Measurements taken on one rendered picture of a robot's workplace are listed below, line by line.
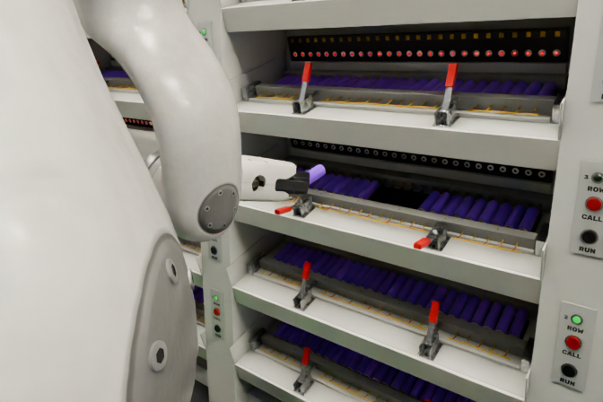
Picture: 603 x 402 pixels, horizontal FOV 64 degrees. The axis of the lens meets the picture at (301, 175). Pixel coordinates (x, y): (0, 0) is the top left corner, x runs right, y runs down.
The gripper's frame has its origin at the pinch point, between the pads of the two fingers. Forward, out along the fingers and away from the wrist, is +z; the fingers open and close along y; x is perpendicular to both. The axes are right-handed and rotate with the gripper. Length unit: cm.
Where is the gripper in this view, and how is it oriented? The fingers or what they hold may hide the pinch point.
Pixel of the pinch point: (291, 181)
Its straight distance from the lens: 67.6
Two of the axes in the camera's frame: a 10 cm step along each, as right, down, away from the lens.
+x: -1.4, 9.9, 0.5
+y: -8.0, -1.4, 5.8
